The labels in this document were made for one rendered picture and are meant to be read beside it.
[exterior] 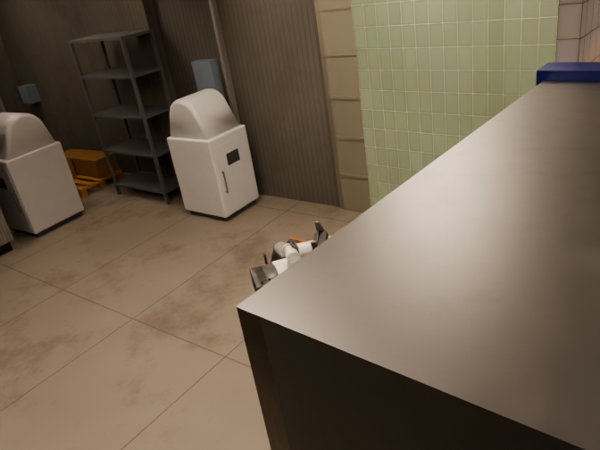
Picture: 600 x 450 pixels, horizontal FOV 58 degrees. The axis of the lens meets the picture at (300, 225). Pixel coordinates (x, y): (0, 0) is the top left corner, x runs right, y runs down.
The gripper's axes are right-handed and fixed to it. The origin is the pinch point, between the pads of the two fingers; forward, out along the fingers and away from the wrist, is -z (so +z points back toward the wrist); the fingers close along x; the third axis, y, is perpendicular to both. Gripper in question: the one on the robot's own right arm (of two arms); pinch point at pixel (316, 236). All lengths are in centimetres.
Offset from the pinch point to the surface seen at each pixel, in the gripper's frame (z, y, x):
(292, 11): 86, -116, 392
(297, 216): 279, -164, 275
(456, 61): 50, 53, 180
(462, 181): -42, 64, -22
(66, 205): 215, -483, 290
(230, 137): 187, -225, 331
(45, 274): 195, -420, 156
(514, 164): -36, 78, -11
